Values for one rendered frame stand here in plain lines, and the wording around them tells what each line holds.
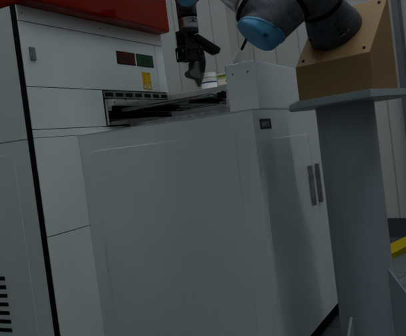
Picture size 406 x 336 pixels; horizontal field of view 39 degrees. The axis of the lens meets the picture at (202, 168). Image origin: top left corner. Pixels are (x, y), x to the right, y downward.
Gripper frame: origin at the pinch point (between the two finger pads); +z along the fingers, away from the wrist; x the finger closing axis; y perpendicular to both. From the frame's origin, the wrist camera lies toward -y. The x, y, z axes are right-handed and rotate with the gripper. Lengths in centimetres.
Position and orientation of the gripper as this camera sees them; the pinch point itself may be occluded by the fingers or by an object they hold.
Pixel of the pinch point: (200, 83)
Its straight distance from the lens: 217.2
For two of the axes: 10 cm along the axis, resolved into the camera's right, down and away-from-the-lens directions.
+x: 5.6, -0.4, -8.2
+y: -8.2, 1.2, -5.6
